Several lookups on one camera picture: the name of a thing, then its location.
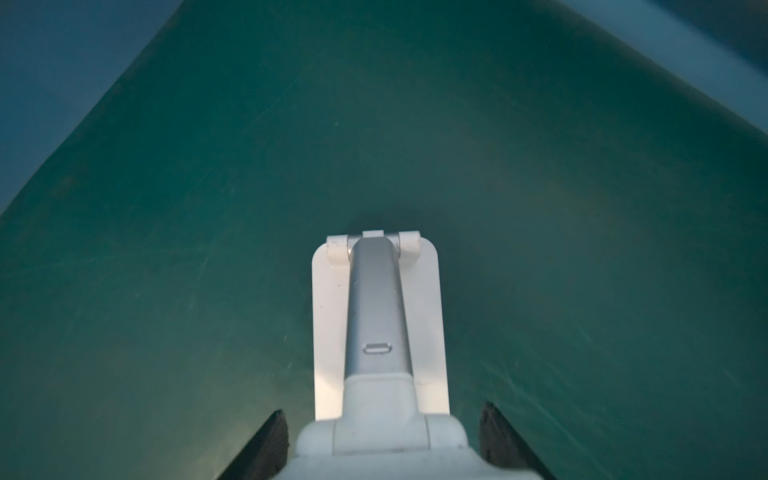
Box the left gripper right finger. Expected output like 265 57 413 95
478 401 556 480

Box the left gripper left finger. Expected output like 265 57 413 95
217 410 289 480

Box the white stand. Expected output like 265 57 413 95
281 230 538 479

